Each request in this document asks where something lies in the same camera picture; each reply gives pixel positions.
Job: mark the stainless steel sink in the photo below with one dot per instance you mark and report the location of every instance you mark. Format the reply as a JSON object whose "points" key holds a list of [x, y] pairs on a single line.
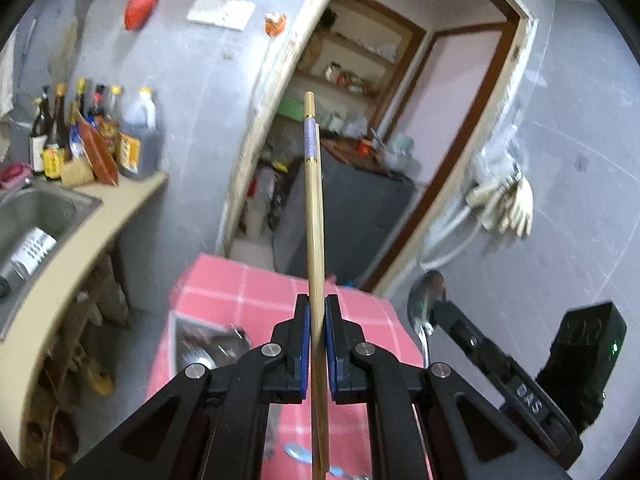
{"points": [[36, 220]]}

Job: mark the white perforated utensil holder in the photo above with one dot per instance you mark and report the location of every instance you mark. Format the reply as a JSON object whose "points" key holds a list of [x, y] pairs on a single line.
{"points": [[201, 355]]}

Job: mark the dark sauce bottle yellow label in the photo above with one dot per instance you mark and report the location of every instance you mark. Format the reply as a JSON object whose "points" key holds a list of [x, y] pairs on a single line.
{"points": [[55, 153]]}

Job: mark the blue handled child spoon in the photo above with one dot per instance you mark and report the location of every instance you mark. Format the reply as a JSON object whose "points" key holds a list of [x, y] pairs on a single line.
{"points": [[304, 456]]}

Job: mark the pink checkered tablecloth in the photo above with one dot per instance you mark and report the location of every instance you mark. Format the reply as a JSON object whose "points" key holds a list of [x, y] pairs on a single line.
{"points": [[222, 293]]}

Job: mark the green box on shelf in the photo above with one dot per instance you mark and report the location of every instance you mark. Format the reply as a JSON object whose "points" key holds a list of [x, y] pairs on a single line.
{"points": [[292, 109]]}

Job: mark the white wall switch socket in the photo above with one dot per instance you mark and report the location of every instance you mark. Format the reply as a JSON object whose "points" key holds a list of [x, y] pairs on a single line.
{"points": [[231, 14]]}

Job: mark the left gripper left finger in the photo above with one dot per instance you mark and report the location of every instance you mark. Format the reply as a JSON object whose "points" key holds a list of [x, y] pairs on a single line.
{"points": [[146, 445]]}

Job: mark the red cup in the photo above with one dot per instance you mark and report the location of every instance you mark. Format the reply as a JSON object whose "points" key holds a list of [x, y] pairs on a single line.
{"points": [[365, 148]]}

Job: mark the grey washing machine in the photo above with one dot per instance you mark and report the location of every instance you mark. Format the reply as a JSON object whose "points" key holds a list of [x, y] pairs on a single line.
{"points": [[360, 210]]}

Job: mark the wooden chopstick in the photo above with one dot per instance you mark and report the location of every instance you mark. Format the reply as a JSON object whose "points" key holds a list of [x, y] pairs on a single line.
{"points": [[315, 263]]}

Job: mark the black pump bottle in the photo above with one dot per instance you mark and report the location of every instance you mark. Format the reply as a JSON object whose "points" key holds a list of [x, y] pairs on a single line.
{"points": [[41, 128]]}

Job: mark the tan paper wrapped package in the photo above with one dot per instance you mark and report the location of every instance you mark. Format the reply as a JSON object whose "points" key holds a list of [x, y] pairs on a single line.
{"points": [[76, 172]]}

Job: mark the large soy sauce jug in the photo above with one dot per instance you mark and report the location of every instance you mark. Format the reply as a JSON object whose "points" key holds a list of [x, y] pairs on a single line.
{"points": [[139, 138]]}

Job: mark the steel spoon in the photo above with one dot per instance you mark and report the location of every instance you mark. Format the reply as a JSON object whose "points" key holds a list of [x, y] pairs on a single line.
{"points": [[424, 294]]}

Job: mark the cream rubber gloves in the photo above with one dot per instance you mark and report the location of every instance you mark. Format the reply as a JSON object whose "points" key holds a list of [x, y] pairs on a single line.
{"points": [[504, 203]]}

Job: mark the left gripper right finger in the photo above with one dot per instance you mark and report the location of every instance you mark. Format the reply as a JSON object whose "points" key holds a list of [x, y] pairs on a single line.
{"points": [[426, 423]]}

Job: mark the red plastic bag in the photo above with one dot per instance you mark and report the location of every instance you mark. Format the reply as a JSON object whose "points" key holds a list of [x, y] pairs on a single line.
{"points": [[137, 13]]}

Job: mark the orange brown snack bag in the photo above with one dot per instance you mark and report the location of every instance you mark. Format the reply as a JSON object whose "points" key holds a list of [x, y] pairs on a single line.
{"points": [[99, 157]]}

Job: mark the pink soap dish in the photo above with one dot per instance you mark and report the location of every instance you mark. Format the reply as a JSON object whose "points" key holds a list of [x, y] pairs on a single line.
{"points": [[14, 176]]}

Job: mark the beige hanging towel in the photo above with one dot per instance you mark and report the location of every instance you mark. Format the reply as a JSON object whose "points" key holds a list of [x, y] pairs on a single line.
{"points": [[7, 75]]}

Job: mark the orange wall plug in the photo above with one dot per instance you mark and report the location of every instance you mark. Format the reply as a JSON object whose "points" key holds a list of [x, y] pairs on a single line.
{"points": [[275, 24]]}

